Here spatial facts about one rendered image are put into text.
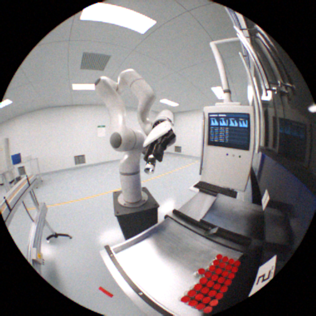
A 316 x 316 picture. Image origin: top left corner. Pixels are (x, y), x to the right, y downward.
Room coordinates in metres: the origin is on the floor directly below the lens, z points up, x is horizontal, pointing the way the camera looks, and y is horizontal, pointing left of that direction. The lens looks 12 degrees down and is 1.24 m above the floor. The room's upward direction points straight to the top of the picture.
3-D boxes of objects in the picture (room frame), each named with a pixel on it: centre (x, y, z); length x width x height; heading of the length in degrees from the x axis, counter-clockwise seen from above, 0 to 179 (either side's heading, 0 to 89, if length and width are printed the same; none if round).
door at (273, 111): (0.29, -0.60, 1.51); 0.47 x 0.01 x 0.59; 132
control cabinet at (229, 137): (0.78, -0.67, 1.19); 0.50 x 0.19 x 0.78; 42
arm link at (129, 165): (0.54, 0.15, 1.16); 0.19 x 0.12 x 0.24; 164
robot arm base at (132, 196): (0.51, 0.16, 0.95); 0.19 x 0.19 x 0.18
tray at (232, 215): (0.24, -0.39, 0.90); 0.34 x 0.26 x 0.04; 42
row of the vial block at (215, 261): (0.03, -0.12, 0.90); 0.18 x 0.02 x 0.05; 132
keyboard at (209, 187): (0.65, -0.50, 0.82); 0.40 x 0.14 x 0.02; 42
